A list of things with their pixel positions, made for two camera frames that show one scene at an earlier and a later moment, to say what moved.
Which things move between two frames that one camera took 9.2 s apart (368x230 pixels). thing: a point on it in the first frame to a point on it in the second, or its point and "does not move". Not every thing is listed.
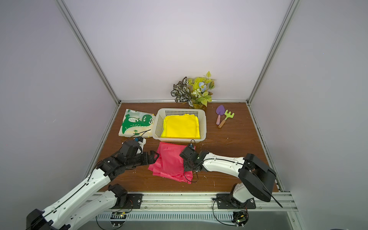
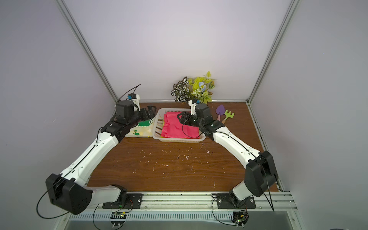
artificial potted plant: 195,91 does not move
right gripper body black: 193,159 to 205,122
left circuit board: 119,215 does not move
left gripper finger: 152,157 to 144,114
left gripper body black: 139,159 to 133,121
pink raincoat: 169,164 to 172,128
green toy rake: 228,115 does not move
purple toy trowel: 220,110 does not move
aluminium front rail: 191,201 does not move
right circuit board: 240,218 does not move
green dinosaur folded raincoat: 136,123 does not move
